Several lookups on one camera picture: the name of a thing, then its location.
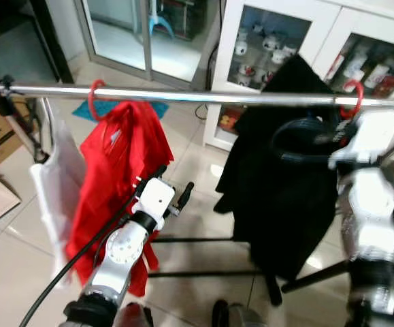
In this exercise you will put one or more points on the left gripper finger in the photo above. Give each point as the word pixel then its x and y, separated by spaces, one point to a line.
pixel 185 195
pixel 160 171

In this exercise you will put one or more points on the black t-shirt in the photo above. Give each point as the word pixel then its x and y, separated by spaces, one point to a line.
pixel 278 191

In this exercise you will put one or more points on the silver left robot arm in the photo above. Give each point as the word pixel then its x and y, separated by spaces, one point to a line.
pixel 118 252

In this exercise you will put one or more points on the chrome garment rack black base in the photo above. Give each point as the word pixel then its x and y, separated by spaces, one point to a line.
pixel 183 95

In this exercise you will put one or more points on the white glass-door cabinet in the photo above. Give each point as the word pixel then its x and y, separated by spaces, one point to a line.
pixel 216 82

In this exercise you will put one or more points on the white t-shirt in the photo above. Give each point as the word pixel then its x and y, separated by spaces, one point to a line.
pixel 54 191

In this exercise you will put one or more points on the robot left leg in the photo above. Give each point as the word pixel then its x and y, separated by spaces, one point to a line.
pixel 135 317

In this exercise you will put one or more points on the light blue plastic tool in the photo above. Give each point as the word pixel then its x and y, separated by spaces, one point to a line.
pixel 159 20

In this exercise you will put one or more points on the black shelf unit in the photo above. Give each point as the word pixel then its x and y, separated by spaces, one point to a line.
pixel 13 34

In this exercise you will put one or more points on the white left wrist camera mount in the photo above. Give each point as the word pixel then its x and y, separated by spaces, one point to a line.
pixel 157 197

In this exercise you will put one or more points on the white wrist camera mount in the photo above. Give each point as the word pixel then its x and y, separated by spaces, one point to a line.
pixel 157 197
pixel 370 136

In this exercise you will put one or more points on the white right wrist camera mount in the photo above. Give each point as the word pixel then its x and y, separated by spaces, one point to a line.
pixel 370 136

